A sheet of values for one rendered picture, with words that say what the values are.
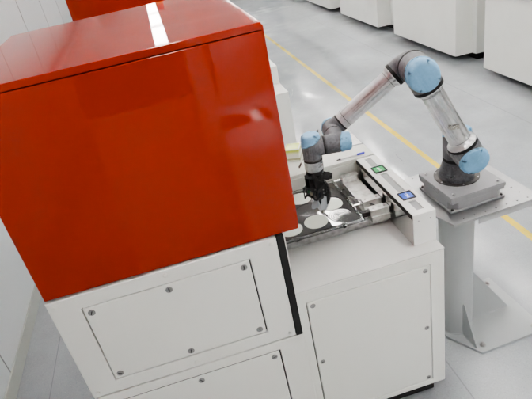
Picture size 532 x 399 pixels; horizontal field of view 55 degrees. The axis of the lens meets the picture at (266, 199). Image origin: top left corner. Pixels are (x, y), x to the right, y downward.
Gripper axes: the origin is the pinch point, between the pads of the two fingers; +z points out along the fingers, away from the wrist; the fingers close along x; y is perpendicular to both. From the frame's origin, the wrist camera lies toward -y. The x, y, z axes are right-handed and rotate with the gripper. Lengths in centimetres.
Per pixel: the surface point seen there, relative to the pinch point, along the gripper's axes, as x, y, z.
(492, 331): 58, -48, 90
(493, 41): -38, -415, 52
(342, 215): 8.2, -1.0, 2.1
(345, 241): 12.1, 5.4, 10.0
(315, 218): -1.2, 5.0, 2.0
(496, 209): 59, -36, 10
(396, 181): 22.4, -23.6, -4.0
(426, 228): 41.8, -5.4, 3.3
